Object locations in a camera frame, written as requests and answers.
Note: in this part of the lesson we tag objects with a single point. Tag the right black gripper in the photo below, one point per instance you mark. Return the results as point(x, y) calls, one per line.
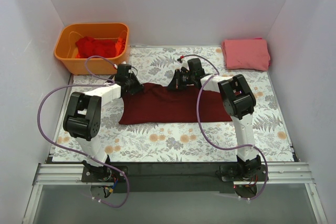
point(176, 82)

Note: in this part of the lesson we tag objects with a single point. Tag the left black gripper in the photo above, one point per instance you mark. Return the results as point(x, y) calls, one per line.
point(134, 86)

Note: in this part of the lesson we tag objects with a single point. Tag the dark red t shirt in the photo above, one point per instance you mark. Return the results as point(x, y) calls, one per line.
point(155, 104)

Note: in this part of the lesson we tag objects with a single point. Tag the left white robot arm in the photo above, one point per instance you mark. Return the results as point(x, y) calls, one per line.
point(83, 117)

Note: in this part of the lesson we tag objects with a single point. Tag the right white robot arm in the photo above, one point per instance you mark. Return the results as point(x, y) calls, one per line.
point(238, 101)

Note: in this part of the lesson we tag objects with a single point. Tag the orange t shirt in bin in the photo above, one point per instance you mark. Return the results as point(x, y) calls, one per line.
point(121, 43)

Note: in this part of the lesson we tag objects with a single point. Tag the bright red t shirt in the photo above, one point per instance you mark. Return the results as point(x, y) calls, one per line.
point(88, 46)

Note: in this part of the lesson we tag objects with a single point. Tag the folded pink t shirt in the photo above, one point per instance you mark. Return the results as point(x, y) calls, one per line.
point(250, 54)

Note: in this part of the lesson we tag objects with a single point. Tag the orange plastic bin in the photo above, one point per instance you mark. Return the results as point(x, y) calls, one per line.
point(66, 50)

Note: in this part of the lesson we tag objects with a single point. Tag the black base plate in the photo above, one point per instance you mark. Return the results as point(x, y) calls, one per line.
point(160, 177)

